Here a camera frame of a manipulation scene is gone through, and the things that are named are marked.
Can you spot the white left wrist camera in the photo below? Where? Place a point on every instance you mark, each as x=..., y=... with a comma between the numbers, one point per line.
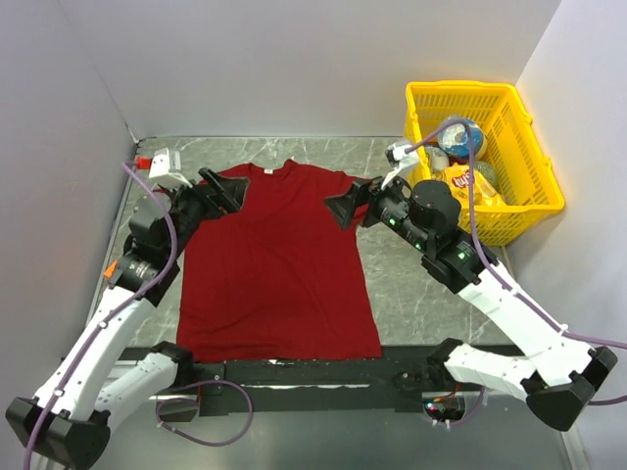
x=165, y=170

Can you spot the red t-shirt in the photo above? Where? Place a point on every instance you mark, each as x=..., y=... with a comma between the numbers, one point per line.
x=280, y=278

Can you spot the pink orange sponge box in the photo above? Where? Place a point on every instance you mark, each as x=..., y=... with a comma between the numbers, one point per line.
x=110, y=271

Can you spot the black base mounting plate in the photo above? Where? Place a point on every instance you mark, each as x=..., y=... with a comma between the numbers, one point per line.
x=399, y=380

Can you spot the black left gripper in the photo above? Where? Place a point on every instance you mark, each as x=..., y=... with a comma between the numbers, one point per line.
x=224, y=197

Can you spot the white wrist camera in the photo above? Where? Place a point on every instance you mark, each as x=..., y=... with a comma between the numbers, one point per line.
x=402, y=158
x=165, y=170

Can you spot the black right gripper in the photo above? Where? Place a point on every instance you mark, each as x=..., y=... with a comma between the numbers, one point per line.
x=343, y=207

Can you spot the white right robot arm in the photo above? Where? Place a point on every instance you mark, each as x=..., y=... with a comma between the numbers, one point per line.
x=555, y=375

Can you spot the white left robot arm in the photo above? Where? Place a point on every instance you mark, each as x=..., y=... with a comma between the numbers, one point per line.
x=70, y=419

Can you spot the white cup in basket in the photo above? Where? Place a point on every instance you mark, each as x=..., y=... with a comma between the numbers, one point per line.
x=438, y=159

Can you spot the blue white globe ball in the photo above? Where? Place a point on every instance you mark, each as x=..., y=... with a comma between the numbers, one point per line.
x=454, y=140

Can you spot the green melon ball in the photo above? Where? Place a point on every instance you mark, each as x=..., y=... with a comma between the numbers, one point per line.
x=488, y=172

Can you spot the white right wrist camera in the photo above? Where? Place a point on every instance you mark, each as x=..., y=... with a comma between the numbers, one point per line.
x=402, y=158

